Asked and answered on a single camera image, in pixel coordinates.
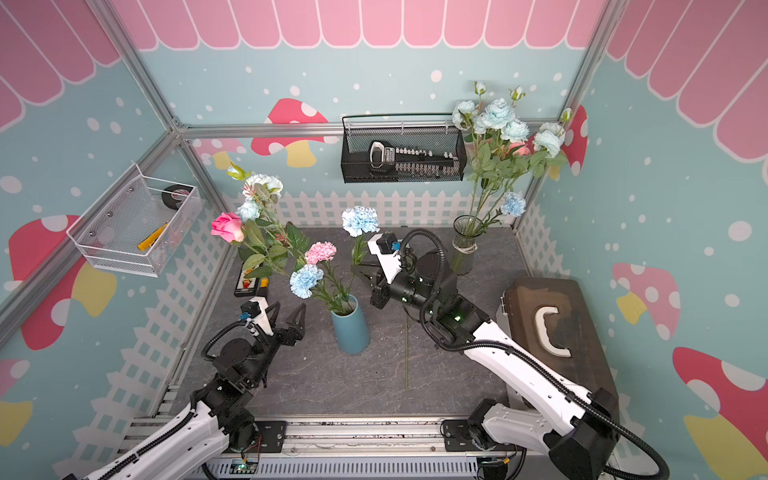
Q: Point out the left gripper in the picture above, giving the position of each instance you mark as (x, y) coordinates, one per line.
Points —
(296, 333)

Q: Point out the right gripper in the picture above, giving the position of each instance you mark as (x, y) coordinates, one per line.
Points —
(378, 276)

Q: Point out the teal ceramic vase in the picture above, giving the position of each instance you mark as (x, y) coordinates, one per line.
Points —
(351, 329)

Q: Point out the blue carnation stem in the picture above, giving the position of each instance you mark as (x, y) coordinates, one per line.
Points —
(358, 222)
(303, 279)

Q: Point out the light blue rose stem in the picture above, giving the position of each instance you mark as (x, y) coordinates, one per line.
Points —
(408, 321)

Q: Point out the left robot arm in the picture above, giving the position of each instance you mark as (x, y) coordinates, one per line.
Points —
(217, 418)

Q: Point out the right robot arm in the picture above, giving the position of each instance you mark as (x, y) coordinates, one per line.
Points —
(576, 428)

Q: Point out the clear glass vase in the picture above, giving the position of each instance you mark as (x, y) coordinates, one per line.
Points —
(463, 246)

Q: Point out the pink carnation stem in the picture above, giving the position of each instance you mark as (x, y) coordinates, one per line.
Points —
(330, 288)

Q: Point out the pink rose stem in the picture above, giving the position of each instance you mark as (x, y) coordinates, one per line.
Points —
(240, 234)

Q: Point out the socket bit set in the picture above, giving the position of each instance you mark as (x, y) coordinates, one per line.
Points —
(404, 163)

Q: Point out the white blue rose stem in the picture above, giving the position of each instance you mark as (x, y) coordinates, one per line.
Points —
(261, 195)

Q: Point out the green circuit board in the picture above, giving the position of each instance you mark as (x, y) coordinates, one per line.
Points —
(243, 467)

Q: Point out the yellow utility knife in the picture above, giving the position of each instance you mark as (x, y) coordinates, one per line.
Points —
(148, 242)

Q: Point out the light blue rose bouquet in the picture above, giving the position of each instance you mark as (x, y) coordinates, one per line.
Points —
(503, 148)

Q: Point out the black tape roll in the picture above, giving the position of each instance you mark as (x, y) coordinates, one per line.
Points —
(174, 196)

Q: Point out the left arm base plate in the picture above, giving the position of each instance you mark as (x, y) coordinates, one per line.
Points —
(269, 436)

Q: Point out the black wire mesh basket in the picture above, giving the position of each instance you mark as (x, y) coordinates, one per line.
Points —
(430, 131)

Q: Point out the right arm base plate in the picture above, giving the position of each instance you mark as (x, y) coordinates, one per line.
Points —
(460, 436)

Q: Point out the white wire mesh basket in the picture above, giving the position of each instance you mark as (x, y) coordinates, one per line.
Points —
(108, 233)

